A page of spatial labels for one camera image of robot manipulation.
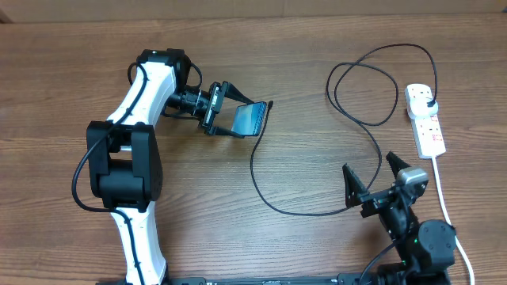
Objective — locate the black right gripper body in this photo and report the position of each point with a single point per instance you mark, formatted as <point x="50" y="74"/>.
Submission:
<point x="375" y="204"/>

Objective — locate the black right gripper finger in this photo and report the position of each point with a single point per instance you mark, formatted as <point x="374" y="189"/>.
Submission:
<point x="396" y="163"/>
<point x="355" y="191"/>

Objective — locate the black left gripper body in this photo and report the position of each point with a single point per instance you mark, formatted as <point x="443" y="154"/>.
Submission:
<point x="212" y="105"/>

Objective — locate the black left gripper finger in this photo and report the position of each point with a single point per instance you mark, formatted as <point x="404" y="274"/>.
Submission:
<point x="231" y="92"/>
<point x="225" y="132"/>

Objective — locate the blue Samsung Galaxy smartphone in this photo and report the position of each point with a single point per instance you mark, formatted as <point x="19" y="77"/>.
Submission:
<point x="248" y="119"/>

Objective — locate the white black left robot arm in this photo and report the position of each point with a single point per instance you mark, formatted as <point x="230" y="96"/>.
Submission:
<point x="122" y="152"/>

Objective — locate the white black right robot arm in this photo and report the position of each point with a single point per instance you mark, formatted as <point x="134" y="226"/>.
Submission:
<point x="420" y="252"/>

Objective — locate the white charger plug adapter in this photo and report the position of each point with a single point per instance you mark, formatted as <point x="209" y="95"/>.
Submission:
<point x="421" y="107"/>

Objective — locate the white power strip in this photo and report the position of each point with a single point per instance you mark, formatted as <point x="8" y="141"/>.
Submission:
<point x="427" y="131"/>

